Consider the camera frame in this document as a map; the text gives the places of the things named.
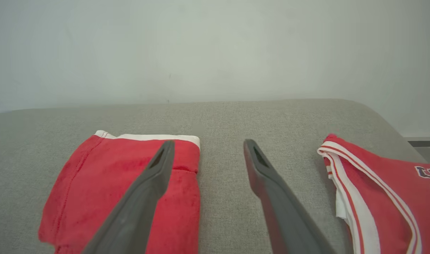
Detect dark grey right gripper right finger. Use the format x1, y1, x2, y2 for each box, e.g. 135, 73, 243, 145
243, 139, 337, 254

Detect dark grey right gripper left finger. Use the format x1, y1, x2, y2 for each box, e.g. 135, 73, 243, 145
82, 140, 176, 254

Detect red shorts with white trim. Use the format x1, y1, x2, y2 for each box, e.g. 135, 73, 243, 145
38, 130, 201, 254

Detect red Bulls basketball jersey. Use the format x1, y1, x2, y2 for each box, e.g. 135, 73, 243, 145
317, 133, 430, 254

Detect black wall baseboard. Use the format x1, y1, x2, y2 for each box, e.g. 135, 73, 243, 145
404, 137, 430, 148

